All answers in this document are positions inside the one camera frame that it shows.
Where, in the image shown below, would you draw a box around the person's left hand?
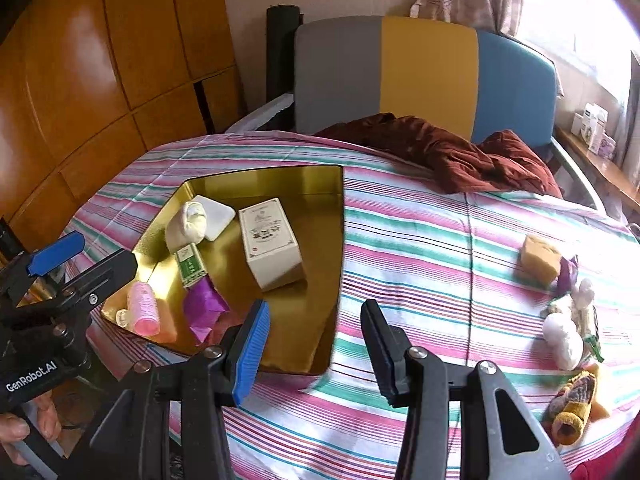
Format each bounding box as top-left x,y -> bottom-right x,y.
0,391 -> 62,466

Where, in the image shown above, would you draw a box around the tall white printed box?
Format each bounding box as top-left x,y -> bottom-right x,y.
239,197 -> 306,292

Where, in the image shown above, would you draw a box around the white boxes on shelf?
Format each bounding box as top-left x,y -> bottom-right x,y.
570,103 -> 615,160

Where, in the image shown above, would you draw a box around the wooden wardrobe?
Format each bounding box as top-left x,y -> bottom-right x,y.
1,0 -> 245,249

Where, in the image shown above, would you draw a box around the white bed rail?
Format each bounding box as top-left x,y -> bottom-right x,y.
226,93 -> 295,133

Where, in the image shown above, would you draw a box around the purple snack packet in tray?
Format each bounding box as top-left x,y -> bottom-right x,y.
183,275 -> 230,344

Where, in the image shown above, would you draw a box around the grey yellow blue headboard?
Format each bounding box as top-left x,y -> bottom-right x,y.
294,16 -> 556,150

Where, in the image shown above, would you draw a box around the yellow cracker packet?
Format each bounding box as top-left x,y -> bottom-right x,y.
582,304 -> 604,363

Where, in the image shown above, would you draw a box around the yellow sponge block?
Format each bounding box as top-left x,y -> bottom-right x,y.
520,235 -> 562,287

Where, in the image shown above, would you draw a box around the white cloth bundle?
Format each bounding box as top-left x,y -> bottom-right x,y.
165,200 -> 207,254

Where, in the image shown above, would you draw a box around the wooden side shelf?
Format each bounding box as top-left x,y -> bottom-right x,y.
554,126 -> 639,212

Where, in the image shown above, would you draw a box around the pink roll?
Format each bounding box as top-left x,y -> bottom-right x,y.
115,282 -> 160,337

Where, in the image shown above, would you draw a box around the white plastic bag bundle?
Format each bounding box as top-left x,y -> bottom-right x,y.
542,312 -> 584,372

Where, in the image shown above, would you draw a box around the purple snack packet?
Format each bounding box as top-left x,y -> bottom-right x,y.
555,255 -> 578,297
183,275 -> 230,344

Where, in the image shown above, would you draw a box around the striped bed sheet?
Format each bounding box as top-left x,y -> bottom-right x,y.
68,132 -> 639,479

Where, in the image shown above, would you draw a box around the gold metal tray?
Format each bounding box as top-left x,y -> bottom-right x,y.
132,166 -> 344,376

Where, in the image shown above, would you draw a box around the dark red blanket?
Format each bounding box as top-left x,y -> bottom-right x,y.
318,113 -> 562,198

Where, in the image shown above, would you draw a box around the small green box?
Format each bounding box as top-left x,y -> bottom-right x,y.
175,243 -> 207,288

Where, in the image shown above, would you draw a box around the black rolled mat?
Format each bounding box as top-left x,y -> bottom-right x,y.
266,4 -> 304,101

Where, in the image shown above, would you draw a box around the white soap bar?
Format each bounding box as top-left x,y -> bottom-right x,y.
193,195 -> 235,242

